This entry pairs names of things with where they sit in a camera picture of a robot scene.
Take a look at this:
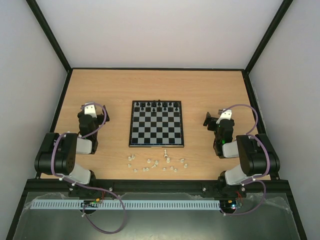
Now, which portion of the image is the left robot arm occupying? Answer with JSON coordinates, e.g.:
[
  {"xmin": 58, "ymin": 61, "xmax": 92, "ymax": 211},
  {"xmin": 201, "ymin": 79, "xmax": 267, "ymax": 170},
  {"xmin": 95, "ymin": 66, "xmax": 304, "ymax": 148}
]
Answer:
[{"xmin": 34, "ymin": 102, "xmax": 110, "ymax": 198}]

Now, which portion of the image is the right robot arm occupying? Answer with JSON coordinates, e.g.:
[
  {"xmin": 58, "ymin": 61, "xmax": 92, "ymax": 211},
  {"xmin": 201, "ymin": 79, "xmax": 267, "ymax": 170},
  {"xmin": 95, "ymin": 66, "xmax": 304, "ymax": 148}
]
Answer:
[{"xmin": 203, "ymin": 109, "xmax": 280, "ymax": 198}]

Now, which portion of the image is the black pieces row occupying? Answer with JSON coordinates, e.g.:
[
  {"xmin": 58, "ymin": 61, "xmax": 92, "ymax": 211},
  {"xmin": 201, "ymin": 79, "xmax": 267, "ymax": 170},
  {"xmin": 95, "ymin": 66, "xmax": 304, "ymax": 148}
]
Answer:
[{"xmin": 132, "ymin": 100, "xmax": 182, "ymax": 112}]

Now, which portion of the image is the right electronics board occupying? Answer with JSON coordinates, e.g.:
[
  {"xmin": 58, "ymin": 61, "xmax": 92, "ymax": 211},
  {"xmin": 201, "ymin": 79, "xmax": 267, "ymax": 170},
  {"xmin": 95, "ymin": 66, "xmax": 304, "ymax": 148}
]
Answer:
[{"xmin": 219, "ymin": 199, "xmax": 243, "ymax": 210}]

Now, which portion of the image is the electronics board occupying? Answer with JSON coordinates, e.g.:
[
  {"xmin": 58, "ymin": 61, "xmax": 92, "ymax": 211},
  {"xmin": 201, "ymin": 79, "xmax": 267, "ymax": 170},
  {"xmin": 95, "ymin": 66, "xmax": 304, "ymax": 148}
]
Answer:
[
  {"xmin": 80, "ymin": 198, "xmax": 103, "ymax": 208},
  {"xmin": 219, "ymin": 199, "xmax": 243, "ymax": 210}
]

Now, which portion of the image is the left electronics board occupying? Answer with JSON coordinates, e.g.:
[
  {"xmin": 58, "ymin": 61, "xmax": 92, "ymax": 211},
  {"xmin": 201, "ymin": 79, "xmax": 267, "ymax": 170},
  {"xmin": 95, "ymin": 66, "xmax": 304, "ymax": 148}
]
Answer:
[{"xmin": 80, "ymin": 198, "xmax": 103, "ymax": 208}]

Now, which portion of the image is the black and grey chessboard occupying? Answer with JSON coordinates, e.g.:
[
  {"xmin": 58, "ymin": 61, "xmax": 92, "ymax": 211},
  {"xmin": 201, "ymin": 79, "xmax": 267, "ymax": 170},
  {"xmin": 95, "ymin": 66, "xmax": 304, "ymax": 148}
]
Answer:
[{"xmin": 128, "ymin": 105, "xmax": 185, "ymax": 148}]

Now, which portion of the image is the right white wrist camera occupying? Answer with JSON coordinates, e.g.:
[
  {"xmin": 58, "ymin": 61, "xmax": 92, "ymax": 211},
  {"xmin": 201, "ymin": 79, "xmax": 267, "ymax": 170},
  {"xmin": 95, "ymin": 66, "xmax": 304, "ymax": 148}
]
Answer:
[{"xmin": 216, "ymin": 109, "xmax": 232, "ymax": 125}]

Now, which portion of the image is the black frame rail front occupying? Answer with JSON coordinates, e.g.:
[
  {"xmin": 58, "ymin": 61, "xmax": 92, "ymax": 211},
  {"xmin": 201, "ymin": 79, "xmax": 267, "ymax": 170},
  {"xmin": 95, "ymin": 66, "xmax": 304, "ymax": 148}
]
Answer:
[{"xmin": 24, "ymin": 178, "xmax": 291, "ymax": 198}]

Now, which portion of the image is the white slotted cable duct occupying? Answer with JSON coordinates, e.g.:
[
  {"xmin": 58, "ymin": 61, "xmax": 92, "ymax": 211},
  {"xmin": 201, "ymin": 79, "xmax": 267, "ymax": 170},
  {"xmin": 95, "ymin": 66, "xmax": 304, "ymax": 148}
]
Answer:
[{"xmin": 30, "ymin": 199, "xmax": 221, "ymax": 211}]

